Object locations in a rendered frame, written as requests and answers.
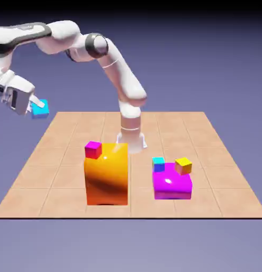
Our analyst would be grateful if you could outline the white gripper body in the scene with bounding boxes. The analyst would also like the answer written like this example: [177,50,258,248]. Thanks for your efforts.
[6,74,36,116]

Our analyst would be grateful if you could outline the small magenta cube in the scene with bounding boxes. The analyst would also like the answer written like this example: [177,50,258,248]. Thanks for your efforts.
[84,140,103,160]

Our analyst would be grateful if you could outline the small cyan blue cube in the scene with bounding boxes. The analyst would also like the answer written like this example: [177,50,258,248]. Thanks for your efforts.
[152,157,166,173]

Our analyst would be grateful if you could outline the small yellow cube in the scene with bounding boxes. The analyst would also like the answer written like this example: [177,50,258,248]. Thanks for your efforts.
[174,157,193,176]

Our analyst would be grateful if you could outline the large orange box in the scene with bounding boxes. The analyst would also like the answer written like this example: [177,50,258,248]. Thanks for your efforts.
[83,142,129,206]

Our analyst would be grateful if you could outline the large magenta box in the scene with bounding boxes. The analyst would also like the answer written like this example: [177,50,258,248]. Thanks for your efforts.
[152,163,193,200]

